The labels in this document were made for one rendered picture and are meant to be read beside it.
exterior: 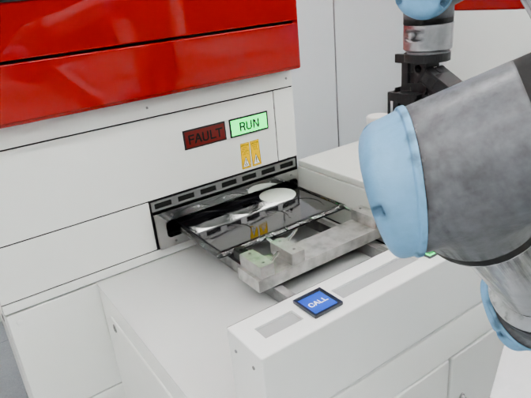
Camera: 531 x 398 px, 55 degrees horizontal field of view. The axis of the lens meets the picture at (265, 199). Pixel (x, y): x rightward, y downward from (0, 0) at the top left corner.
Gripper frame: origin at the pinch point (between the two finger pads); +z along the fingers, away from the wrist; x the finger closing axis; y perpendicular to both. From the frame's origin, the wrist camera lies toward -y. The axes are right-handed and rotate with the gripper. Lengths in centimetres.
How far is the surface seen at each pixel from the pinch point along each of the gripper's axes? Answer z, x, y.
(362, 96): 45, -187, 207
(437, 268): 15.6, 3.2, -4.0
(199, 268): 29, 25, 47
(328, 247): 22.7, 3.0, 24.9
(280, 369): 18.2, 37.0, -4.1
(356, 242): 23.9, -4.7, 23.9
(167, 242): 25, 28, 57
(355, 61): 20, -181, 207
